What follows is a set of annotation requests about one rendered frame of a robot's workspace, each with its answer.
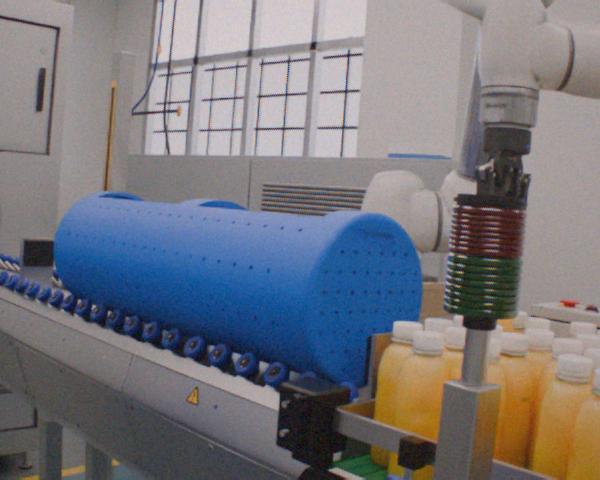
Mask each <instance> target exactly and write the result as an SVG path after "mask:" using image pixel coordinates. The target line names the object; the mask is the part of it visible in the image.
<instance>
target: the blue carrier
mask: <svg viewBox="0 0 600 480"><path fill-rule="evenodd" d="M53 253H54V263H55V268H56V271H57V273H58V276H59V278H60V280H61V281H62V283H63V285H64V286H65V287H66V288H67V289H68V290H69V291H70V293H71V294H72V295H75V296H77V297H78V299H79V300H81V301H83V300H85V299H89V300H90V301H92V303H93V305H94V306H98V305H99V304H104V305H105V306H106V307H107V308H109V311H114V310H116V309H121V311H122V312H124V313H125V316H126V317H128V318H131V317H133V316H139V317H141V318H142V320H143V322H144V323H147V324H149V323H151V322H154V321H156V322H159V323H160V324H161V325H162V329H163V330H165V331H170V330H172V329H179V330H181V331H182V332H183V334H184V336H185V337H188V338H192V337H194V336H202V337H203V338H204V339H206V340H207V343H208V345H211V346H214V347H216V346H218V345H220V344H225V345H227V346H228V347H229V348H231V349H232V351H233V352H234V353H237V354H240V355H243V354H244V353H247V352H252V353H255V354H256V355H257V356H258V357H259V358H260V361H263V362H266V363H269V365H271V363H273V362H275V361H283V362H285V364H286V365H287V366H288V367H289V370H290V371H292V372H295V373H298V374H302V375H303V374H304V373H306V372H310V371H312V372H315V373H317V374H318V375H319V376H320V377H321V378H322V380H326V381H329V382H332V383H336V384H340V383H343V382H349V383H352V384H354V385H355V386H356V387H357V388H361V387H365V386H368V385H366V384H364V373H365V359H366V347H367V337H369V336H372V335H373V334H378V333H388V332H392V330H394V323H395V322H412V323H418V318H419V314H420V310H421V308H422V301H423V276H422V268H421V263H420V259H419V255H418V252H417V250H416V246H415V244H414V242H413V240H411V238H410V237H409V235H408V234H407V232H406V231H405V230H404V229H403V228H402V226H400V224H399V223H398V222H397V221H396V220H394V219H393V218H391V217H389V216H387V215H383V214H379V213H372V212H359V211H336V212H332V213H329V214H327V215H325V216H323V217H321V218H319V217H308V216H297V215H286V214H275V213H264V212H253V211H248V210H247V209H245V208H244V207H242V206H240V204H237V203H235V202H232V201H227V200H218V199H205V198H196V199H190V200H185V202H182V203H180V204H178V205H176V204H166V203H155V202H146V201H144V200H142V199H140V198H138V197H136V196H133V195H130V194H126V193H118V192H98V193H94V194H90V195H88V196H86V197H83V199H81V200H79V201H78V202H77V203H75V204H74V205H73V206H72V207H71V208H70V209H69V211H68V212H67V214H66V215H65V216H64V218H63V219H62V221H61V223H60V225H59V227H58V229H57V232H56V236H55V240H54V250H53Z"/></svg>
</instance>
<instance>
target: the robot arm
mask: <svg viewBox="0 0 600 480"><path fill-rule="evenodd" d="M436 1H439V2H442V3H445V4H447V5H449V6H451V7H453V8H455V9H457V10H459V11H461V12H463V13H465V14H468V15H470V16H473V17H475V18H476V19H477V20H478V22H479V23H480V26H479V31H478V37H477V41H478V42H477V48H476V53H475V59H474V64H473V69H472V80H471V85H470V91H469V96H468V102H467V107H466V114H465V118H466V119H465V124H464V130H463V135H462V141H461V146H460V152H459V157H458V163H457V169H455V170H454V171H452V172H451V173H450V174H449V175H448V176H447V177H446V178H445V181H444V183H443V185H442V187H441V188H440V192H434V191H430V190H427V189H424V182H423V181H422V180H421V179H420V178H418V177H417V176H416V175H415V174H413V173H412V172H410V171H386V172H380V173H377V174H376V175H375V177H374V178H373V180H372V181H371V184H370V186H369V188H368V190H367V192H366V195H365V198H364V201H363V206H361V212H372V213H379V214H383V215H387V216H389V217H391V218H393V219H394V220H396V221H397V222H398V223H399V224H400V226H402V228H403V229H404V230H405V231H406V232H407V234H408V235H409V237H410V238H411V240H413V242H414V244H415V246H416V250H417V252H418V255H419V259H421V254H424V253H429V252H432V253H441V254H449V253H451V252H449V251H448V245H449V239H450V238H449V235H450V233H449V231H450V229H451V228H450V224H451V221H450V219H451V218H452V217H451V213H452V211H451V207H452V206H453V205H456V202H453V197H457V193H462V194H472V195H489V196H503V197H514V198H523V199H524V202H527V197H528V189H529V185H530V182H531V179H532V175H531V174H525V173H524V172H523V159H522V158H523V156H524V155H528V154H530V153H531V152H530V147H531V136H532V131H530V130H528V129H532V128H535V127H536V126H537V122H538V118H537V112H538V101H539V97H540V96H539V92H540V90H544V91H557V92H563V93H566V94H569V95H574V96H575V97H581V98H589V99H600V25H598V24H596V23H594V22H591V21H580V22H577V23H575V24H574V23H572V22H569V21H567V20H564V19H563V18H560V17H557V16H554V15H552V14H549V13H546V9H547V8H549V7H550V6H551V4H552V3H554V1H555V0H436ZM508 189H511V190H508ZM456 206H459V205H456Z"/></svg>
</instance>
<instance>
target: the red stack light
mask: <svg viewBox="0 0 600 480"><path fill-rule="evenodd" d="M451 211H452V213H451V217H452V218H451V219H450V221H451V224H450V228H451V229H450V231H449V233H450V235H449V238H450V239H449V245H448V251H449V252H451V253H456V254H463V255H472V256H482V257H493V258H508V259H522V258H523V257H524V252H523V251H524V244H525V241H524V239H525V235H524V234H525V233H526V230H525V229H526V225H525V224H526V223H527V220H526V218H527V213H526V211H524V210H514V209H501V208H488V207H473V206H456V205H453V206H452V207H451Z"/></svg>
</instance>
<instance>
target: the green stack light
mask: <svg viewBox="0 0 600 480"><path fill-rule="evenodd" d="M447 260H448V262H447V269H446V274H447V276H446V279H445V280H446V282H445V291H444V294H445V295H444V304H443V309H444V310H445V311H446V312H448V313H450V314H454V315H459V316H464V317H471V318H478V319H489V320H498V319H513V318H516V317H517V316H518V313H519V310H518V308H519V301H520V296H519V295H520V291H521V290H520V287H521V282H520V281H521V279H522V276H521V274H522V267H523V260H522V259H508V258H493V257H482V256H472V255H463V254H456V253H449V254H448V255H447Z"/></svg>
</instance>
